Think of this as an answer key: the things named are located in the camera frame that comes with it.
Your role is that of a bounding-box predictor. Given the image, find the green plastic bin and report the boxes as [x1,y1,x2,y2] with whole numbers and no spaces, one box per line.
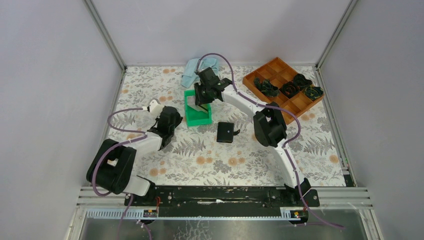
[184,90,213,127]

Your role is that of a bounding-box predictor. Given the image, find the black card holder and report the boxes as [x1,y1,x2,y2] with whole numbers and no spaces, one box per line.
[216,122,241,143]

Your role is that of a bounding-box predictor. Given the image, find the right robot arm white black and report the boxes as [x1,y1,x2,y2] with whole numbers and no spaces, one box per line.
[194,67,311,206]

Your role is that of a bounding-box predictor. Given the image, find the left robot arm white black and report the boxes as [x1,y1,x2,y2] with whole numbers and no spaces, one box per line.
[86,106,183,206]

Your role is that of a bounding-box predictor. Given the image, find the stack of cards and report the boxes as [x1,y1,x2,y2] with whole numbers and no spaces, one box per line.
[188,103,209,114]

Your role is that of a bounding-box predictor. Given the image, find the light blue cloth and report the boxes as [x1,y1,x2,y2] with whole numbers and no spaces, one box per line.
[181,57,220,88]

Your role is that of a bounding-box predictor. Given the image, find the orange compartment tray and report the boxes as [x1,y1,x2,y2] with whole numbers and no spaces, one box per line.
[242,57,325,118]

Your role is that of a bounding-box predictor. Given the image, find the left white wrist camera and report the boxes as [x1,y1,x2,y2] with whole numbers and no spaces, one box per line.
[142,98,164,116]

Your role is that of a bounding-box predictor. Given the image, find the dark rolled strap left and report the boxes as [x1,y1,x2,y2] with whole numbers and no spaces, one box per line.
[253,76,280,99]

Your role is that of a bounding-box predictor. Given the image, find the dark rolled strap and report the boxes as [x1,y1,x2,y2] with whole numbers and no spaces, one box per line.
[279,81,301,100]
[304,86,325,102]
[292,73,313,91]
[253,76,280,99]

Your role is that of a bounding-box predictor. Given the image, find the dark rolled strap middle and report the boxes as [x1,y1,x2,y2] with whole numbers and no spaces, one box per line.
[279,81,301,100]

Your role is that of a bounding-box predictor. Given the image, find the dark rolled strap top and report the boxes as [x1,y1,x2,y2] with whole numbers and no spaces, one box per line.
[292,73,313,91]

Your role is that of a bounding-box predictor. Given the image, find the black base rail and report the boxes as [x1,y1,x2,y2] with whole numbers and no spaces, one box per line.
[124,185,320,219]

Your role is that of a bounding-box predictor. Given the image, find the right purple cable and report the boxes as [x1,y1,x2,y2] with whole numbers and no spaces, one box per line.
[195,52,345,230]

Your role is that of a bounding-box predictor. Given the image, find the dark rolled strap right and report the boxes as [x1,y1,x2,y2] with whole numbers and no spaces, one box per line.
[304,86,325,102]

